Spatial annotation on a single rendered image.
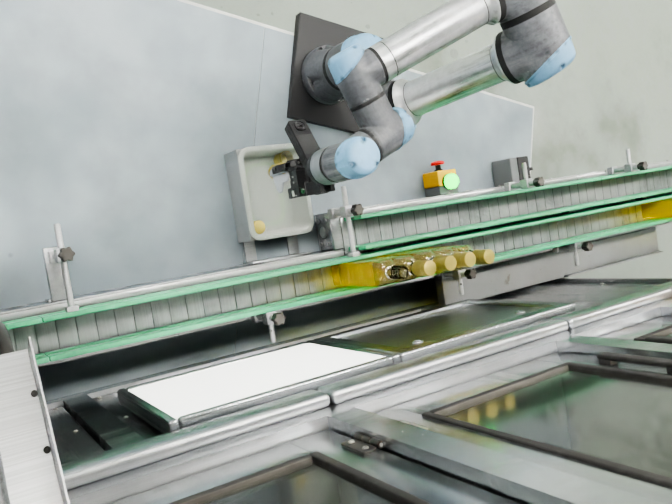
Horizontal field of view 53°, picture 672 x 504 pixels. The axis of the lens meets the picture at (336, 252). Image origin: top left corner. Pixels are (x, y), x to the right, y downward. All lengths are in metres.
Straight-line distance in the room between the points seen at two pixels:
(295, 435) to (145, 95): 0.95
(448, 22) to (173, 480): 0.96
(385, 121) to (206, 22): 0.62
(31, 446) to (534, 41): 1.17
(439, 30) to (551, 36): 0.24
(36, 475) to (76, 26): 1.17
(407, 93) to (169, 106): 0.56
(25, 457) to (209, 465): 0.33
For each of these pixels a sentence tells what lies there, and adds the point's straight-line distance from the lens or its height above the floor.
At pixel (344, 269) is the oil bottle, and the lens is 1.61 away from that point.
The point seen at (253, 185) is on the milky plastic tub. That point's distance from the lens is 1.71.
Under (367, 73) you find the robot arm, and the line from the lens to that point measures 1.33.
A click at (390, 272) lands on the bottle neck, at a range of 1.48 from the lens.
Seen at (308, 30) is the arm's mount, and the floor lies 0.78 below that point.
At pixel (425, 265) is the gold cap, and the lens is 1.47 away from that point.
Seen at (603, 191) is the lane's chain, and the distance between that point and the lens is 2.36.
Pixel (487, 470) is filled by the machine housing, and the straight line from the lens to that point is 0.78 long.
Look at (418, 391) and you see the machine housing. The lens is 1.14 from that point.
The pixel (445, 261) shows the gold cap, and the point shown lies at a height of 1.16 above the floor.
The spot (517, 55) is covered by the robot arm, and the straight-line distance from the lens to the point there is 1.50.
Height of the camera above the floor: 2.32
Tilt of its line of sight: 60 degrees down
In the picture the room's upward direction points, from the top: 86 degrees clockwise
